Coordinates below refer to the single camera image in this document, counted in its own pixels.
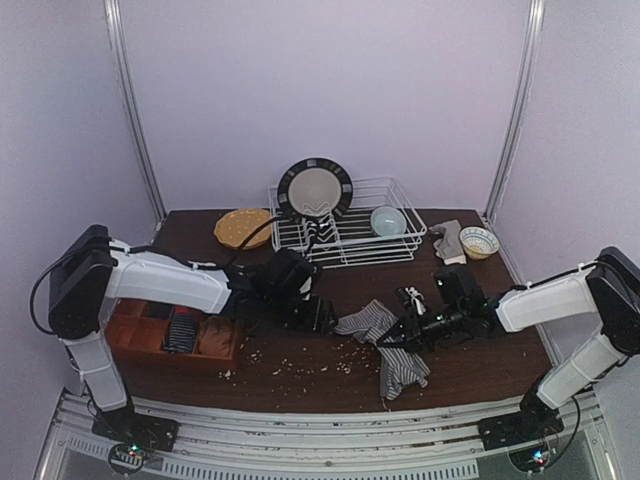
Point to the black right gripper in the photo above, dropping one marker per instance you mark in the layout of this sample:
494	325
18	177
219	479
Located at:
412	326

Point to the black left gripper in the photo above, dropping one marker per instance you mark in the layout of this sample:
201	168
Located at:
323	314

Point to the grey striped boxer underwear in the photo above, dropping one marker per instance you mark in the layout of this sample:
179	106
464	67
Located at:
398	369

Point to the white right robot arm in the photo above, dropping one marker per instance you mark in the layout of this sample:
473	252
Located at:
606	288

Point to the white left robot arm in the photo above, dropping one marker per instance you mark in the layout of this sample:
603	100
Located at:
97	271

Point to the brown rolled underwear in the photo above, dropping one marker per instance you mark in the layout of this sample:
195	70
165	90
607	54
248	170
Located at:
215	337

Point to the navy striped rolled underwear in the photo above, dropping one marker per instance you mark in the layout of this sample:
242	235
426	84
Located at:
181	335

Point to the yellow dotted plate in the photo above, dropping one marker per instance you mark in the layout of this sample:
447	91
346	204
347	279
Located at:
235	226

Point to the grey beige sock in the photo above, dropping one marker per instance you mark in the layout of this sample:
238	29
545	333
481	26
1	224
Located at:
446	242

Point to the black rimmed grey plate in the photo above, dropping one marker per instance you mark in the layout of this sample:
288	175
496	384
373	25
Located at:
315	187

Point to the light blue bowl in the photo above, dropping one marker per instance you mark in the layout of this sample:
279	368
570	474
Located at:
388	221

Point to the yellow patterned white bowl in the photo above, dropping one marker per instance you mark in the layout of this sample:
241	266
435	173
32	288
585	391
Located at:
478	243

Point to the brown wooden organizer box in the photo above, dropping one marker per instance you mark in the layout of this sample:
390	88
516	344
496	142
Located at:
139	333

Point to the white wire dish rack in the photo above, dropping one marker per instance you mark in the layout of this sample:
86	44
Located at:
350	240

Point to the aluminium front rail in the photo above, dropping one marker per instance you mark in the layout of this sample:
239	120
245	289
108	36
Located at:
440	443

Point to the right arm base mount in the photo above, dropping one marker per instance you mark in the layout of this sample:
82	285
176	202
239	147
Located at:
526	430

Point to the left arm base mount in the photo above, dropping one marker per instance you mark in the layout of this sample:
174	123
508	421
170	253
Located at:
137	436

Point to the left aluminium frame post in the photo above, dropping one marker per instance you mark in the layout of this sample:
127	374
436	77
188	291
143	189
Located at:
118	47

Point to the aluminium frame post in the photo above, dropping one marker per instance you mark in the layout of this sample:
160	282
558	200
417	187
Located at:
532	36
118	47

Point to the right aluminium frame post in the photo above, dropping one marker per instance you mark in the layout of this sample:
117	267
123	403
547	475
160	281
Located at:
532	36

